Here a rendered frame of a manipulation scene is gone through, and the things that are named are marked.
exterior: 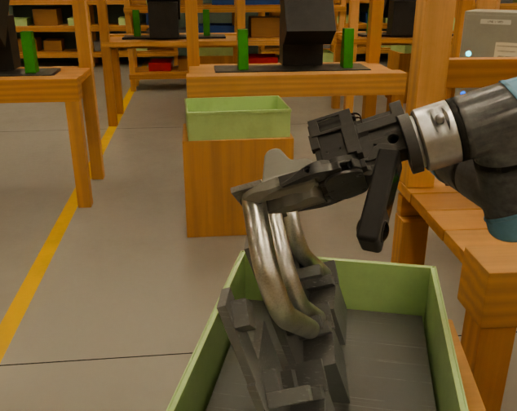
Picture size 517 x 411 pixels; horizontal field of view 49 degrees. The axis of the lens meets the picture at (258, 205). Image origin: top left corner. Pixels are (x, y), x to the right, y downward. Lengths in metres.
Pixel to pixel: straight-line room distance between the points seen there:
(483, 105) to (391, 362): 0.61
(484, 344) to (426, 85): 0.79
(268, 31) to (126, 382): 6.53
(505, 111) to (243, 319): 0.38
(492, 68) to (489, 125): 1.34
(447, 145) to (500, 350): 0.93
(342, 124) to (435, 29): 1.17
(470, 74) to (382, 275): 0.93
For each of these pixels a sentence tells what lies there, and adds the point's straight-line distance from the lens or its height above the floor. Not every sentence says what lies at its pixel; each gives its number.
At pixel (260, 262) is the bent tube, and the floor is 1.21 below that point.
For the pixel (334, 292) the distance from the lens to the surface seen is 1.18.
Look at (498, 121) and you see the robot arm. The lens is 0.68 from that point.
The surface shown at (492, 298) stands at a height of 0.83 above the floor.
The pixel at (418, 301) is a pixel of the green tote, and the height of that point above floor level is 0.88.
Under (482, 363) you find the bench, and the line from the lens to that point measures 1.54.
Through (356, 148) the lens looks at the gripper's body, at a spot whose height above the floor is 1.34.
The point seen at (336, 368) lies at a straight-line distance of 0.99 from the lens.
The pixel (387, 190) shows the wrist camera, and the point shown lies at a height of 1.30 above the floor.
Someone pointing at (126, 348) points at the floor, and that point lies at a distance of 2.66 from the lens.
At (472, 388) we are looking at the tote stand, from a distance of 1.22.
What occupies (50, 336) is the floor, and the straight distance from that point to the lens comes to 2.83.
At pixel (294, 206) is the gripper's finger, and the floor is 1.26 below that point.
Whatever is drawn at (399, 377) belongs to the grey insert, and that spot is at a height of 0.85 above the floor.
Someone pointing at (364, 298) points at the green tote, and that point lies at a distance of 1.27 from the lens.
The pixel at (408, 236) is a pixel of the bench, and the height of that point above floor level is 0.71.
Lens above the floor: 1.52
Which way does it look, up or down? 22 degrees down
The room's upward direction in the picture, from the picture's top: straight up
